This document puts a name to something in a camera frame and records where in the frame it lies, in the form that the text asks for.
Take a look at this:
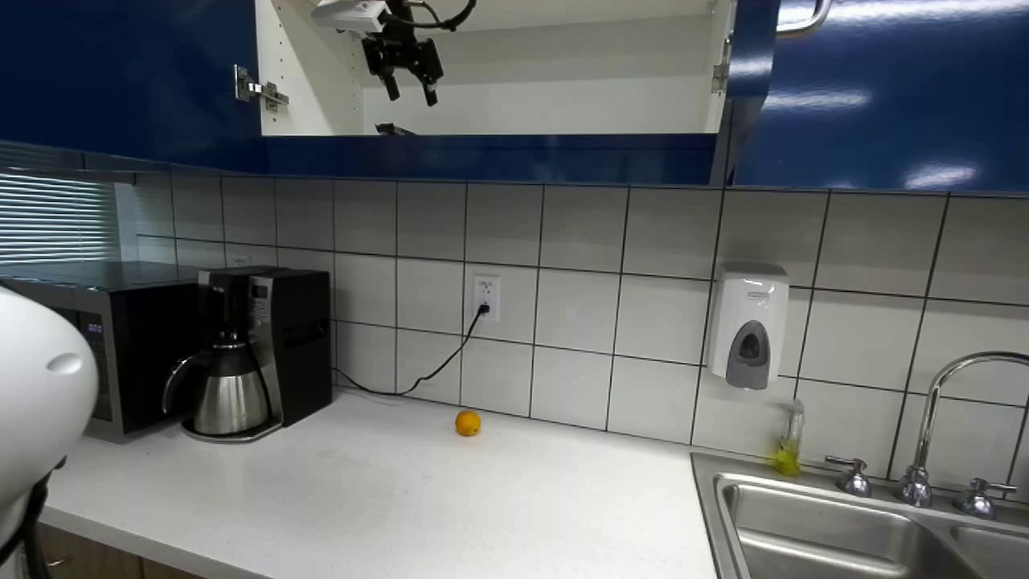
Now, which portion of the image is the wooden base cabinet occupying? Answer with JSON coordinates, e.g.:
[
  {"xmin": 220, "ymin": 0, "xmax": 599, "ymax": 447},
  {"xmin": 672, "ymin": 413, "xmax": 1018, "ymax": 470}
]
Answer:
[{"xmin": 29, "ymin": 520, "xmax": 211, "ymax": 579}]

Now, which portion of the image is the chrome gooseneck faucet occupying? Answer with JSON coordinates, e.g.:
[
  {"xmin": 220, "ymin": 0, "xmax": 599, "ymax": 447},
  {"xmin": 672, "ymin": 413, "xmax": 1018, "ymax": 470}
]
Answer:
[{"xmin": 896, "ymin": 346, "xmax": 1029, "ymax": 511}]

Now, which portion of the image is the black steel coffee maker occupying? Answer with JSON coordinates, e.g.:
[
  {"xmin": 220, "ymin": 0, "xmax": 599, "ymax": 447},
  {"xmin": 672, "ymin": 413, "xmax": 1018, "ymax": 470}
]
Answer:
[{"xmin": 191, "ymin": 265, "xmax": 338, "ymax": 445}]

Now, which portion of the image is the black steel microwave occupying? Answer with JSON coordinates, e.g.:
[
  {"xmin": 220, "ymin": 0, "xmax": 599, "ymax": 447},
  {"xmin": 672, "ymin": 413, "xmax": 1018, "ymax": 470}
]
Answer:
[{"xmin": 0, "ymin": 278, "xmax": 210, "ymax": 445}]

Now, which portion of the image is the white wall outlet with plug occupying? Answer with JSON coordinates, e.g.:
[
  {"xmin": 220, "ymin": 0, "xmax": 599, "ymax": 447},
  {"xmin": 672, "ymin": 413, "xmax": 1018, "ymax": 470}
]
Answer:
[{"xmin": 465, "ymin": 269, "xmax": 506, "ymax": 331}]

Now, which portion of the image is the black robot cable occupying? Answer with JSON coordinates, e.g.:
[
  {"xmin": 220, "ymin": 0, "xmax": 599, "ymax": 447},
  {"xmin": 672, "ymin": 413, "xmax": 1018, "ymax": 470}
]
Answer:
[{"xmin": 402, "ymin": 0, "xmax": 482, "ymax": 35}]

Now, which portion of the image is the blue cabinet door with hinge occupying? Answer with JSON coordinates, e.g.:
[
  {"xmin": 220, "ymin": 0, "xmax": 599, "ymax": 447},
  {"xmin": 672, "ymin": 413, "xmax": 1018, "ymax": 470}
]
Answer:
[{"xmin": 0, "ymin": 0, "xmax": 293, "ymax": 176}]

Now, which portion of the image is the chrome faucet handle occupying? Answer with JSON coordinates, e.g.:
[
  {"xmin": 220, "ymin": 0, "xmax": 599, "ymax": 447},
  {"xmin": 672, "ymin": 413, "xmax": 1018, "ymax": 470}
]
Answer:
[
  {"xmin": 960, "ymin": 477, "xmax": 1018, "ymax": 520},
  {"xmin": 822, "ymin": 452, "xmax": 875, "ymax": 499}
]

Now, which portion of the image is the black power cord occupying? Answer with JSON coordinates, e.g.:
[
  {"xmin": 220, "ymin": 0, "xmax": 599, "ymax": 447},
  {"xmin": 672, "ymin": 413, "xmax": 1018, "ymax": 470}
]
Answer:
[{"xmin": 328, "ymin": 301, "xmax": 496, "ymax": 403}]

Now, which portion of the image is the stainless steel sink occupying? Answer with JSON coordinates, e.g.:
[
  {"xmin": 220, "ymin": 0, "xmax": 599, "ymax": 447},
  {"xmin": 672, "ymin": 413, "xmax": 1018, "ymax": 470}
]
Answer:
[{"xmin": 688, "ymin": 451, "xmax": 1029, "ymax": 579}]

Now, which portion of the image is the blue open cabinet door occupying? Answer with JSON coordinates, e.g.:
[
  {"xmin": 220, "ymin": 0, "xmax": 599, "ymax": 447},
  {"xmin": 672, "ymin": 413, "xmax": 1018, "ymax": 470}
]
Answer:
[{"xmin": 706, "ymin": 0, "xmax": 787, "ymax": 187}]

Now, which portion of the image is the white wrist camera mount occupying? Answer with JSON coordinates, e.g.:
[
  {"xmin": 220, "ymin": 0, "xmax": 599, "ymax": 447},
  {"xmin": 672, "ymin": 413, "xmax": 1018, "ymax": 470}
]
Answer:
[{"xmin": 308, "ymin": 0, "xmax": 393, "ymax": 40}]

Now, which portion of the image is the blue cabinet door with handle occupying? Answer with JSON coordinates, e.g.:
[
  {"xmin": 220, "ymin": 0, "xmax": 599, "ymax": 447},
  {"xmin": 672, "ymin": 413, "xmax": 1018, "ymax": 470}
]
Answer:
[{"xmin": 737, "ymin": 0, "xmax": 1029, "ymax": 199}]

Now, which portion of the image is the green sponge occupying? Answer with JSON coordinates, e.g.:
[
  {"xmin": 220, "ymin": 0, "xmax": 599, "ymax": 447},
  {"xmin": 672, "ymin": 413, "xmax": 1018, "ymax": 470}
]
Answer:
[{"xmin": 768, "ymin": 397, "xmax": 806, "ymax": 478}]

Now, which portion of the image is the steel coffee carafe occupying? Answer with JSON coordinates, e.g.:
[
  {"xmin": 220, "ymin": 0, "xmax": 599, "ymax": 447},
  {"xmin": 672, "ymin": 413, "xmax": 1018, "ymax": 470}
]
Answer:
[{"xmin": 160, "ymin": 331, "xmax": 277, "ymax": 441}]

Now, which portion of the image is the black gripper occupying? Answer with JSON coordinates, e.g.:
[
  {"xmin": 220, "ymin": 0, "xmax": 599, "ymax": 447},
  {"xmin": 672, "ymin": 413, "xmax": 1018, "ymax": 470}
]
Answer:
[{"xmin": 359, "ymin": 16, "xmax": 445, "ymax": 108}]

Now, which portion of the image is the white wall soap dispenser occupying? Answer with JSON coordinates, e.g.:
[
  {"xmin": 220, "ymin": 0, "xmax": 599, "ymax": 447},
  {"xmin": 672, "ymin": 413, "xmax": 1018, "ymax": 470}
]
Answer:
[{"xmin": 705, "ymin": 267, "xmax": 794, "ymax": 393}]

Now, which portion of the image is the white open wall cabinet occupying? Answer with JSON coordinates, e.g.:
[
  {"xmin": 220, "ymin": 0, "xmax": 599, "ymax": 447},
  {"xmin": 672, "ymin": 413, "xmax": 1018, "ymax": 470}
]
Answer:
[{"xmin": 249, "ymin": 0, "xmax": 745, "ymax": 182}]

